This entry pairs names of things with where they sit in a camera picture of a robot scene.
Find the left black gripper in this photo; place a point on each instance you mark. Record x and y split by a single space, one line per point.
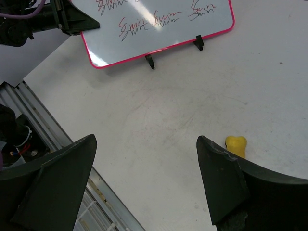
61 14

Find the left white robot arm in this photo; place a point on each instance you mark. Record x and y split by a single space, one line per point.
20 19

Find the yellow whiteboard eraser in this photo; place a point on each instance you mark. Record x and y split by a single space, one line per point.
236 145

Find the black wire board stand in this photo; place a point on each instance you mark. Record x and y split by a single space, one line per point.
173 51

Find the pink framed whiteboard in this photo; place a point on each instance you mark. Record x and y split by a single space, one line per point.
131 29

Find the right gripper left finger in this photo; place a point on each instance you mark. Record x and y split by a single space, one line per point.
45 194

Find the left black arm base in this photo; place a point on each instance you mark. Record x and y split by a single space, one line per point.
19 140

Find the aluminium rail frame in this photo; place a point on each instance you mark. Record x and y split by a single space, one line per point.
100 209

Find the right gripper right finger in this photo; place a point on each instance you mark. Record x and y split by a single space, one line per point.
243 196

